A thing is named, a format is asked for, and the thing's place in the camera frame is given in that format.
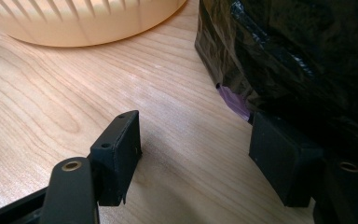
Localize beige plastic wastebasket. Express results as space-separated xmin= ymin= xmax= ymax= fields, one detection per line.
xmin=0 ymin=0 xmax=188 ymax=49

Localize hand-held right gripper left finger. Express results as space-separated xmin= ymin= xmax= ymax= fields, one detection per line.
xmin=89 ymin=109 xmax=144 ymax=207

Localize purple tape strip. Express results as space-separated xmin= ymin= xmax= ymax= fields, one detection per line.
xmin=216 ymin=83 xmax=252 ymax=122

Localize black plastic garbage bag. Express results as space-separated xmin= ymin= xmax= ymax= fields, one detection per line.
xmin=194 ymin=0 xmax=358 ymax=224

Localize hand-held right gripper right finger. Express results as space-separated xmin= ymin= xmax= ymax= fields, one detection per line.
xmin=248 ymin=112 xmax=324 ymax=208

